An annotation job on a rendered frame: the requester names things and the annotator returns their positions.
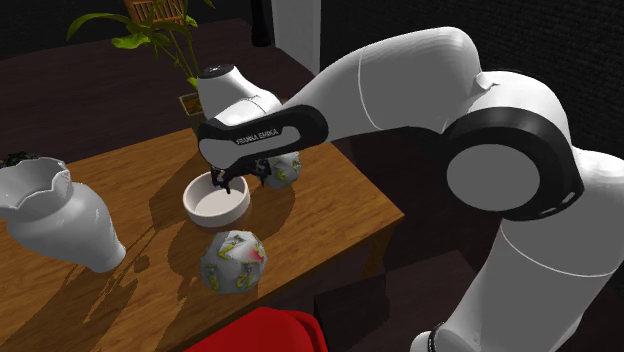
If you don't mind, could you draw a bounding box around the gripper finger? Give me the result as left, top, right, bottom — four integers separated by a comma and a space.
209, 165, 234, 196
252, 159, 273, 188

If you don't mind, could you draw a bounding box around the light wooden table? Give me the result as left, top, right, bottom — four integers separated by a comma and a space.
0, 127, 406, 352

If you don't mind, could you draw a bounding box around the white vase with jagged rim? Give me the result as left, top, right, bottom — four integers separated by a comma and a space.
0, 156, 127, 275

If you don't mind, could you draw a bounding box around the grey many-sided die, red spot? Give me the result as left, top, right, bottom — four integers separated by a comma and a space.
199, 229, 269, 296

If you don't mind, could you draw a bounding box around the white round bowl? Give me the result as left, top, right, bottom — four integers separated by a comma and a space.
182, 171, 252, 229

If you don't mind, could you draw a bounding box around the wooden slatted chair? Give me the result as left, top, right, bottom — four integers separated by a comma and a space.
123, 0, 189, 27

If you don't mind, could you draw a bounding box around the red cushion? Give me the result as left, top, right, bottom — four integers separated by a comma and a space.
183, 306, 329, 352

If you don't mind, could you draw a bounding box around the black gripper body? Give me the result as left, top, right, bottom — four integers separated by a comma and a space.
226, 155, 262, 182

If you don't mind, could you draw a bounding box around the green potted plant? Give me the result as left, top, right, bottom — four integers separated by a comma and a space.
66, 0, 217, 132

